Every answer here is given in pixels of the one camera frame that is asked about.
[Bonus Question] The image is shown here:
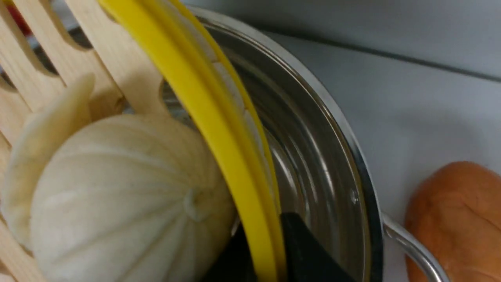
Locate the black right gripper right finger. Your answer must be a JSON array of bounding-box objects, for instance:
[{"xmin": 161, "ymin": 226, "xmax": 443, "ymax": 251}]
[{"xmin": 280, "ymin": 212, "xmax": 354, "ymax": 282}]

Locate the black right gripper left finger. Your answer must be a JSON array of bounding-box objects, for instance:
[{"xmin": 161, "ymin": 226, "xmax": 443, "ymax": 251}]
[{"xmin": 202, "ymin": 224, "xmax": 257, "ymax": 282}]

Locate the yellow rimmed bamboo steamer basket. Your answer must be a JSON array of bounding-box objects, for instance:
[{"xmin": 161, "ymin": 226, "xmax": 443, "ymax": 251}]
[{"xmin": 1, "ymin": 0, "xmax": 287, "ymax": 282}]

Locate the stainless steel pot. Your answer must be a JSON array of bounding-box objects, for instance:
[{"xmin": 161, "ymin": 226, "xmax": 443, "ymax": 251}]
[{"xmin": 186, "ymin": 6, "xmax": 449, "ymax": 282}]

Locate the white toy steamed bun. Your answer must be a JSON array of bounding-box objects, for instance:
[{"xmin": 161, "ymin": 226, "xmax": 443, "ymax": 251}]
[{"xmin": 31, "ymin": 114, "xmax": 237, "ymax": 282}]

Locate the orange toy bread roll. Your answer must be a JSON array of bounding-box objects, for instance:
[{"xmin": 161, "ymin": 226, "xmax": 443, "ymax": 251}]
[{"xmin": 405, "ymin": 162, "xmax": 501, "ymax": 282}]

